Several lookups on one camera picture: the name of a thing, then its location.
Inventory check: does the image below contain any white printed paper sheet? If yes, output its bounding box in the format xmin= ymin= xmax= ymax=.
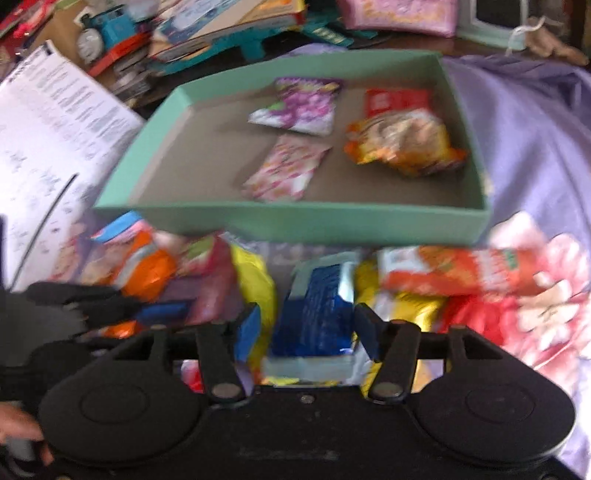
xmin=1 ymin=41 xmax=144 ymax=289

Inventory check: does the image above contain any orange yellow chips bag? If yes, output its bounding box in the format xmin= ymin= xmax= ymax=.
xmin=344 ymin=108 xmax=468 ymax=177

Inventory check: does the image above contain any purple grape candy packet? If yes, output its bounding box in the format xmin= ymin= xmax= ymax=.
xmin=249 ymin=76 xmax=344 ymax=137

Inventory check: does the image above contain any children's drawing mat box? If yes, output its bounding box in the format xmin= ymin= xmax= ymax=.
xmin=148 ymin=0 xmax=307 ymax=63

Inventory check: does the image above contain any mint green appliance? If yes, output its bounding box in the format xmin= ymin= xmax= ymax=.
xmin=456 ymin=0 xmax=531 ymax=51

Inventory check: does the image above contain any blue toy train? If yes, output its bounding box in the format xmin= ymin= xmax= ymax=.
xmin=76 ymin=4 xmax=150 ymax=66

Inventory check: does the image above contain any purple floral cloth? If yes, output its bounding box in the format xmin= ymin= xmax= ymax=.
xmin=444 ymin=55 xmax=590 ymax=477

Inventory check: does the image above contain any orange foil snack packet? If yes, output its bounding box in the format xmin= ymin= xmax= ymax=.
xmin=98 ymin=230 xmax=180 ymax=340

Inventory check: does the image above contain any pink gift bag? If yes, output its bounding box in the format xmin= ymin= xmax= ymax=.
xmin=337 ymin=0 xmax=459 ymax=38

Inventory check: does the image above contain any mint green cardboard box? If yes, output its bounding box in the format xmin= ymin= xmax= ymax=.
xmin=94 ymin=50 xmax=491 ymax=246

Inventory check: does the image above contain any red bright snack packet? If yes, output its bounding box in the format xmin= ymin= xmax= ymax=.
xmin=438 ymin=294 xmax=518 ymax=346

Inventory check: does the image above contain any pink patterned snack packet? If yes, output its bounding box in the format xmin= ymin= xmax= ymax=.
xmin=242 ymin=134 xmax=332 ymax=203

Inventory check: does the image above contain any light blue pink snack packet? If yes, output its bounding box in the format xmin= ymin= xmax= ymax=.
xmin=91 ymin=211 xmax=142 ymax=243

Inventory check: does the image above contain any orange white long snack packet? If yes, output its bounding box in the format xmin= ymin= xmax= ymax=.
xmin=377 ymin=245 xmax=546 ymax=296

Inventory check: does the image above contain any person's left hand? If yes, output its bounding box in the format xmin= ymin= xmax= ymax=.
xmin=0 ymin=402 xmax=54 ymax=468

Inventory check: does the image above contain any yellow snack packet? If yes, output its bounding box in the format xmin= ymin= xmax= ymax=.
xmin=230 ymin=244 xmax=277 ymax=384

